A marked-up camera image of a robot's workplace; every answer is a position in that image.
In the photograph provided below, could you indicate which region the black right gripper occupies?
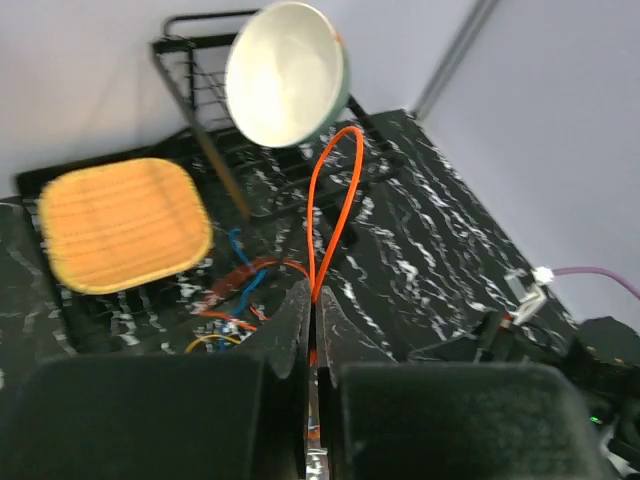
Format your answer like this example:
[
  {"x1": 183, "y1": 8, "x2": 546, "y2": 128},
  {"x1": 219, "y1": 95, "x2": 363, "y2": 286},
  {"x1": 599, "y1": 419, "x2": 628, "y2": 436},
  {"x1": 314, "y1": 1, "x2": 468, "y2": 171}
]
[{"x1": 407, "y1": 310, "x2": 564, "y2": 365}]

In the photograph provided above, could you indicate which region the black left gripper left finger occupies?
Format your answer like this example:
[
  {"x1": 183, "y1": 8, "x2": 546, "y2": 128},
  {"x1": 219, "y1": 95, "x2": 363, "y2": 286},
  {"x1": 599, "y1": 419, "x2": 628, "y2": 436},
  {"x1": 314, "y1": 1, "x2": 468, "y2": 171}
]
[{"x1": 219, "y1": 280, "x2": 312, "y2": 479}]

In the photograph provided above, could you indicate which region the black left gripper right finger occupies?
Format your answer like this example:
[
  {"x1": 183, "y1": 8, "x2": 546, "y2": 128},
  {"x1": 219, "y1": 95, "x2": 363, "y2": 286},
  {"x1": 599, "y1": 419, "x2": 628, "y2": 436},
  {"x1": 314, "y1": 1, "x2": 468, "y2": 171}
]
[{"x1": 315, "y1": 286, "x2": 396, "y2": 479}]

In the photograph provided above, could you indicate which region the blue cable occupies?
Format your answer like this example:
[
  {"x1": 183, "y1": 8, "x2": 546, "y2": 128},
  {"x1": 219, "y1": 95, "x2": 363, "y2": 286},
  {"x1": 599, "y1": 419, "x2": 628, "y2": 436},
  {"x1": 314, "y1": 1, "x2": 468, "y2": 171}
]
[{"x1": 219, "y1": 228, "x2": 274, "y2": 326}]

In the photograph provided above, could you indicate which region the orange cable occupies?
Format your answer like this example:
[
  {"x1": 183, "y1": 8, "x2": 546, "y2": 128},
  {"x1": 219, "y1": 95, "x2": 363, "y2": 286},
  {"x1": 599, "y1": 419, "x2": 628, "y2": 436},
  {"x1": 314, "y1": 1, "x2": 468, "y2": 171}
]
[{"x1": 197, "y1": 125, "x2": 365, "y2": 371}]

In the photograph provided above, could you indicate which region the white ceramic bowl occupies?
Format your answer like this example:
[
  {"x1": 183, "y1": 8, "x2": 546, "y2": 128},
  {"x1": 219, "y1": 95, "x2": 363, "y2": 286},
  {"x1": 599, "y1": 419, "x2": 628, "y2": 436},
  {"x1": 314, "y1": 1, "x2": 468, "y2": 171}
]
[{"x1": 225, "y1": 1, "x2": 351, "y2": 148}]

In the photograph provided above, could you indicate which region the yellow cable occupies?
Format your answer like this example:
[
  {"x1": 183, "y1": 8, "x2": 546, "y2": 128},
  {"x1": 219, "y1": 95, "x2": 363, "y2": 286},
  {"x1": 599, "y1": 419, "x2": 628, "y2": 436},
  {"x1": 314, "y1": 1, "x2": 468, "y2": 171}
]
[{"x1": 184, "y1": 333, "x2": 244, "y2": 354}]

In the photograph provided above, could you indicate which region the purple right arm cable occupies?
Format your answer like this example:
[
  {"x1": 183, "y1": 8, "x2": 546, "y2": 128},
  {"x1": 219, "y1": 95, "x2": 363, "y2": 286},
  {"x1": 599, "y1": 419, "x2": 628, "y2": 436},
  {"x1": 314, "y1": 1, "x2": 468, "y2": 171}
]
[{"x1": 532, "y1": 266, "x2": 640, "y2": 297}]

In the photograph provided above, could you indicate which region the black wire dish rack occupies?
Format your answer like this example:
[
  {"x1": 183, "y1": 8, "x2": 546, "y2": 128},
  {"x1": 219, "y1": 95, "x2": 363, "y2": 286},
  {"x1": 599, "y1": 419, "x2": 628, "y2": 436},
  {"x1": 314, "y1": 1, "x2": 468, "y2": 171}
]
[{"x1": 151, "y1": 8, "x2": 409, "y2": 221}]

